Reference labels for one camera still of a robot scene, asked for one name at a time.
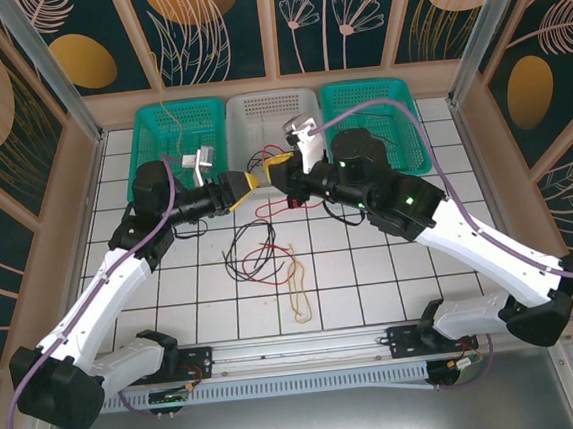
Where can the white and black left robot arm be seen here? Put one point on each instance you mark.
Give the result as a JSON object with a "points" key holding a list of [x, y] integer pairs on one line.
{"points": [[102, 291]]}

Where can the white perforated plastic basket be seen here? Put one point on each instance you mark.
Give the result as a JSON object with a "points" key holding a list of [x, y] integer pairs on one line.
{"points": [[268, 116]]}

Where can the teal perforated plastic basket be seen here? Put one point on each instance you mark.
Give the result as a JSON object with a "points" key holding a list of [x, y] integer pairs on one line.
{"points": [[346, 91], [192, 117]]}

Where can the small controller board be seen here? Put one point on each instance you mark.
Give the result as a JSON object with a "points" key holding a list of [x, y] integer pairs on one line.
{"points": [[462, 362], [169, 397]]}

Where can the grey metal sheet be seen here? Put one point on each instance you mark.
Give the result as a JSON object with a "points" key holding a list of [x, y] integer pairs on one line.
{"points": [[305, 423]]}

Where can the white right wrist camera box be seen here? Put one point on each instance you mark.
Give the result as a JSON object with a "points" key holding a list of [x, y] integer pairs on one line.
{"points": [[305, 142]]}

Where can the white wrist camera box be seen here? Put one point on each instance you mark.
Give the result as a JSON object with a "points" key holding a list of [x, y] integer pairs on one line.
{"points": [[305, 142], [203, 157]]}

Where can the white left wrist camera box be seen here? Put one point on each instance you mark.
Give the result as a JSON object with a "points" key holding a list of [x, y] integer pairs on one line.
{"points": [[203, 157]]}

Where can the aluminium mounting rail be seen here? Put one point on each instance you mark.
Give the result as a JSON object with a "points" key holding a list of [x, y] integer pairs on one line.
{"points": [[298, 346]]}

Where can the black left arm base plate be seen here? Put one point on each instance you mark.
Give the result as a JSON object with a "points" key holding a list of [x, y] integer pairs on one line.
{"points": [[199, 362]]}

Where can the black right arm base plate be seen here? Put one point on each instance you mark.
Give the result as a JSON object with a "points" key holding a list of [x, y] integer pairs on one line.
{"points": [[403, 342]]}

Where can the aluminium frame post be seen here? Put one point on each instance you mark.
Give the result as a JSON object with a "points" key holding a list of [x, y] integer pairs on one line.
{"points": [[47, 70], [494, 30]]}

